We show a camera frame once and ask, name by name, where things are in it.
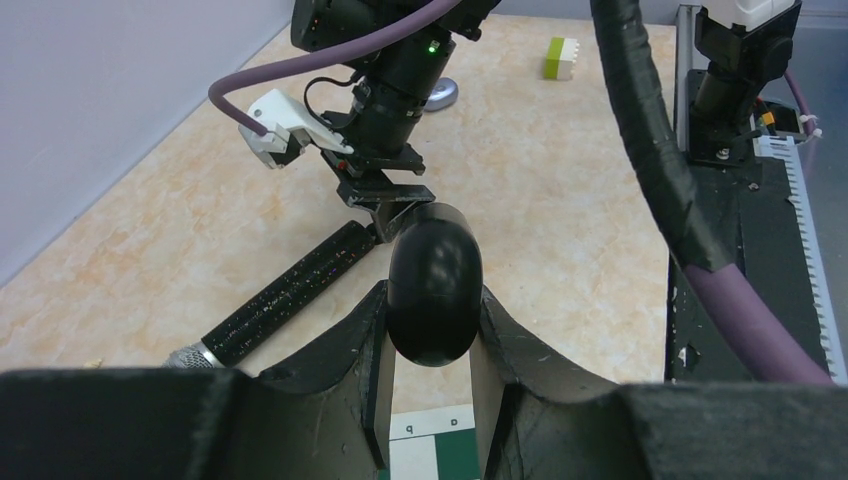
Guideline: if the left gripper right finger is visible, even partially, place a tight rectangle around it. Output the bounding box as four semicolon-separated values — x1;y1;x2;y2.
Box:
470;292;847;479

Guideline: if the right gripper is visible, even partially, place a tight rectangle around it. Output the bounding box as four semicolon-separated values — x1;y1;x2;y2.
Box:
321;112;435;243

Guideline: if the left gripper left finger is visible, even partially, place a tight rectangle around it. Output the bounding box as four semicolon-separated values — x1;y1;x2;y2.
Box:
1;282;395;479

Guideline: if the black earbud case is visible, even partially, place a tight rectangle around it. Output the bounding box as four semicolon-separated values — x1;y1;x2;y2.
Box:
386;203;484;368

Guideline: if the lavender earbud charging case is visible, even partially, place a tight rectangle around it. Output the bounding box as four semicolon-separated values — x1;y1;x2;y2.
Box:
424;77;459;113

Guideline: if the green white chessboard mat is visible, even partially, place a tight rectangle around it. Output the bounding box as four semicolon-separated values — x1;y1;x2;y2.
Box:
378;404;481;480

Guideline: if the black glitter microphone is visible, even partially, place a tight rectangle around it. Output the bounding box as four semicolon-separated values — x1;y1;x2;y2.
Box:
164;220;379;368

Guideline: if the green white toy brick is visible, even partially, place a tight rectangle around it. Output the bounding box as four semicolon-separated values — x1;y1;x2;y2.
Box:
542;37;580;81

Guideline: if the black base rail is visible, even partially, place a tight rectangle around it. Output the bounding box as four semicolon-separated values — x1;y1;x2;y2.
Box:
664;66;848;387

